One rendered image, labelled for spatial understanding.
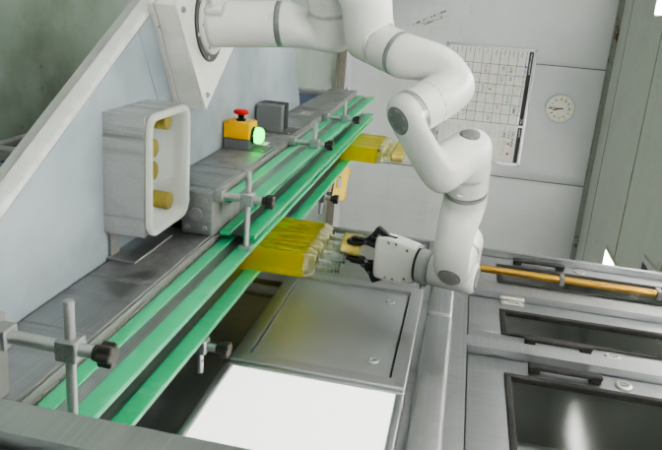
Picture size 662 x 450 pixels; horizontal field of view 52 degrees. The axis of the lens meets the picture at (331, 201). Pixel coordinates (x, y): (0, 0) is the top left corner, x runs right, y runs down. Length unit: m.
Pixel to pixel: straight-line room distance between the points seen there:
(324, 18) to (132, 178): 0.48
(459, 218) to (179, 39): 0.64
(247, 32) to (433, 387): 0.79
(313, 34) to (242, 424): 0.75
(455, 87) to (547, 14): 6.04
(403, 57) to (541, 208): 6.37
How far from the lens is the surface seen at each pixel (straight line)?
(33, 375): 0.98
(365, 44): 1.31
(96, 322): 1.10
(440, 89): 1.23
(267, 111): 2.05
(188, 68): 1.43
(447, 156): 1.20
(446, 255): 1.35
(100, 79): 1.24
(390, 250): 1.52
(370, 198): 7.60
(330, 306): 1.59
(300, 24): 1.41
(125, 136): 1.23
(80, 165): 1.20
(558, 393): 1.49
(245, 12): 1.44
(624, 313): 1.90
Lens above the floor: 1.36
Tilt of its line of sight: 10 degrees down
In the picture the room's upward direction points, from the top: 98 degrees clockwise
